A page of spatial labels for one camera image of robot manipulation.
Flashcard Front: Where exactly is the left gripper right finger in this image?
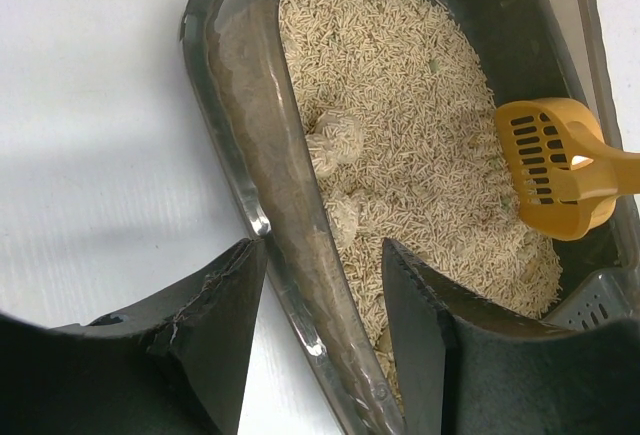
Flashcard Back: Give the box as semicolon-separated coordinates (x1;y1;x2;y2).
382;239;639;434

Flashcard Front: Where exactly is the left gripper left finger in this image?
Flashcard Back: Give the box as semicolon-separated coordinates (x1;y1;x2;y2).
1;239;266;434

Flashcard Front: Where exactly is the yellow litter scoop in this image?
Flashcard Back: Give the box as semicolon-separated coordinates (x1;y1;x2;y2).
495;98;639;241

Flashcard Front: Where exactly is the grey plastic litter box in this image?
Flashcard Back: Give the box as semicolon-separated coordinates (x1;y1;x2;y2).
183;0;639;434

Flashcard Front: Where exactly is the beige cat litter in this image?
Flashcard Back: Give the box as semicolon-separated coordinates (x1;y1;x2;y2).
279;0;562;383

